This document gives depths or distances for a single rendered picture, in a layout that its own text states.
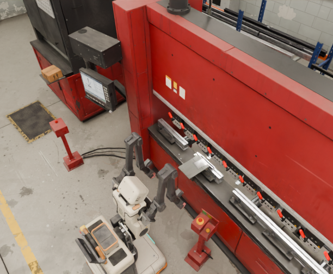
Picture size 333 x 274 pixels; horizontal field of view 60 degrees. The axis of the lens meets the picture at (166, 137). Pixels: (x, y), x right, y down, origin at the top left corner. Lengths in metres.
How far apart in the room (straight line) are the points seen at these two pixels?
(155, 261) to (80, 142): 2.29
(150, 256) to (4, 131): 3.27
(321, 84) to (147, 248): 2.32
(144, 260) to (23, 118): 3.28
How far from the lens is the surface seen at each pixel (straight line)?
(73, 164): 4.35
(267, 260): 2.91
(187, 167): 2.93
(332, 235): 2.30
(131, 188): 2.35
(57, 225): 3.96
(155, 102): 3.32
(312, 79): 1.95
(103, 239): 2.71
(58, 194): 4.20
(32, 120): 5.35
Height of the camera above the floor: 3.33
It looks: 47 degrees down
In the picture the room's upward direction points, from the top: 1 degrees counter-clockwise
